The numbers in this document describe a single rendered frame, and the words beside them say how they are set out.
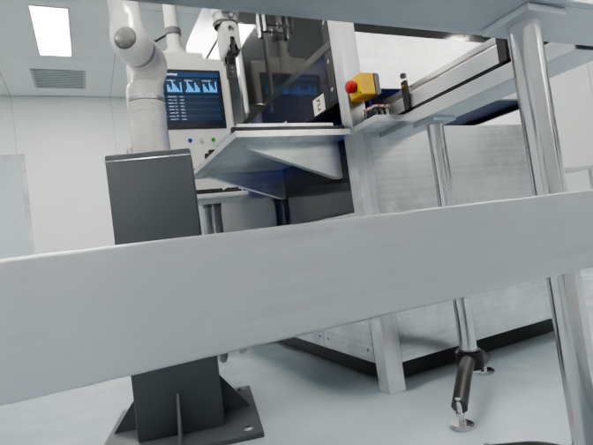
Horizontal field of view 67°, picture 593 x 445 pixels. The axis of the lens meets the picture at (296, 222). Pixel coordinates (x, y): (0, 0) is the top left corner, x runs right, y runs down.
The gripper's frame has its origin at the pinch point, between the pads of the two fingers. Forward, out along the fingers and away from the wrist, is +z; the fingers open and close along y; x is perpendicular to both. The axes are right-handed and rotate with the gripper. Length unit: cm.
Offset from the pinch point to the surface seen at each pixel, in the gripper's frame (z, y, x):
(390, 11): 26, -86, 5
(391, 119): 24, -26, -41
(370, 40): -8.3, -12.4, -47.2
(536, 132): 45, -90, -18
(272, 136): 24.2, -11.0, -6.5
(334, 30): -11.7, -10.5, -34.8
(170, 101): -21, 89, 3
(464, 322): 88, -34, -50
